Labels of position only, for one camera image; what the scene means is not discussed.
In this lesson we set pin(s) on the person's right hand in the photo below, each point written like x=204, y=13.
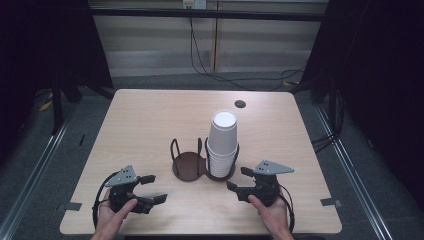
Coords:
x=273, y=213

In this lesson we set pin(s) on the person's left hand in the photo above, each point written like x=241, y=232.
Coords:
x=108, y=216

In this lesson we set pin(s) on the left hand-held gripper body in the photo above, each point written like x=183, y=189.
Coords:
x=121, y=178

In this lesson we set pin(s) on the white wall outlet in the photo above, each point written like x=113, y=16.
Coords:
x=194, y=3

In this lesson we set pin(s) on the black curtain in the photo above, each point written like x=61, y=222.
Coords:
x=46, y=53
x=376, y=83

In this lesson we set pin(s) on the grey tape strip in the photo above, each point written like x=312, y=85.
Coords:
x=330, y=202
x=70, y=206

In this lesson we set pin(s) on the stack of white paper cups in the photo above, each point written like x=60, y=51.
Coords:
x=222, y=143

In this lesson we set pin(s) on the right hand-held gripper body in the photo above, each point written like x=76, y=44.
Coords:
x=268, y=185

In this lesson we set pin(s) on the dark brown double cup holder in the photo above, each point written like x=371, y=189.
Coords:
x=188, y=165

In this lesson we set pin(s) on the metal floor rail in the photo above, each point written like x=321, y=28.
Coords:
x=30, y=180
x=353, y=176

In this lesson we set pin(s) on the black horizontal metal bar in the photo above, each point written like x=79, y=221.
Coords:
x=206, y=14

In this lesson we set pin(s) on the dark round table grommet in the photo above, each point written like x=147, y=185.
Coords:
x=240, y=103

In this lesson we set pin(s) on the black metal stand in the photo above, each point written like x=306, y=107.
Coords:
x=57, y=110

